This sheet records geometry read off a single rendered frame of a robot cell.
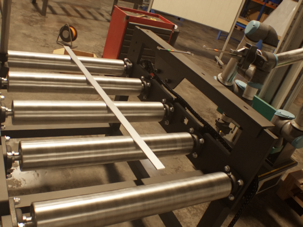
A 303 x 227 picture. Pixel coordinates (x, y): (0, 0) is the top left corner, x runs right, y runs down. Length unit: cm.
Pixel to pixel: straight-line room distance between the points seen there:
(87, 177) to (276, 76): 179
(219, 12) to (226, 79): 404
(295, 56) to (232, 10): 453
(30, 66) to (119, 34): 204
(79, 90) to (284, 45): 168
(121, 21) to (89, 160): 276
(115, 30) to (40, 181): 230
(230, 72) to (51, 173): 163
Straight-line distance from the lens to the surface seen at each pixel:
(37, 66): 186
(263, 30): 219
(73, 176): 231
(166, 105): 163
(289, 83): 254
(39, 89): 159
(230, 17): 645
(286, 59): 195
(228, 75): 239
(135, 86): 178
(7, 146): 110
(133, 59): 206
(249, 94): 227
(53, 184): 222
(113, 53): 382
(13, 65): 184
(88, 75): 168
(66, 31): 478
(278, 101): 258
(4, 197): 88
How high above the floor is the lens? 160
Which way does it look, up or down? 28 degrees down
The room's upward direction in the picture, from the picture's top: 19 degrees clockwise
